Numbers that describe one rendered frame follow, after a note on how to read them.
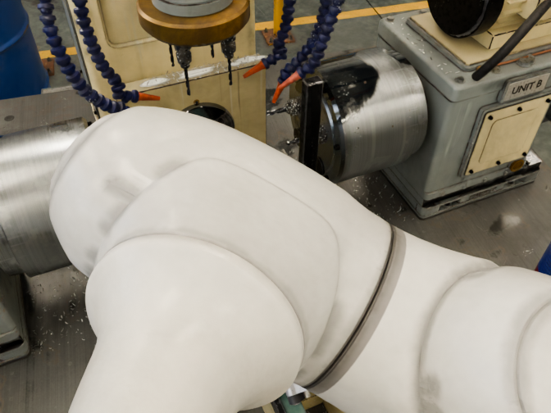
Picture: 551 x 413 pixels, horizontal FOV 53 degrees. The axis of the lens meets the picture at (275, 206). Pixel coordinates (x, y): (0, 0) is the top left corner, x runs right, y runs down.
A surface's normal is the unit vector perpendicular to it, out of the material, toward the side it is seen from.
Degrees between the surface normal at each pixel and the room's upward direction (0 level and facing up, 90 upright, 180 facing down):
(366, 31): 0
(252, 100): 90
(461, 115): 89
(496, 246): 0
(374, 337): 43
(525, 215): 0
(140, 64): 90
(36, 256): 92
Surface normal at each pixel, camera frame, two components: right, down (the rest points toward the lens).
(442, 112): -0.92, 0.29
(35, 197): 0.28, -0.04
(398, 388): -0.42, 0.08
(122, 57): 0.40, 0.67
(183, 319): 0.13, -0.55
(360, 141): 0.38, 0.44
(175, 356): 0.33, -0.62
